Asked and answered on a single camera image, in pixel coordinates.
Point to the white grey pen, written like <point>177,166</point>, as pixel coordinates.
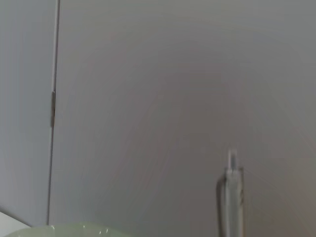
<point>232,197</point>

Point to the green glass fruit plate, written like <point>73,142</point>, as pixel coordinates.
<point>61,230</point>

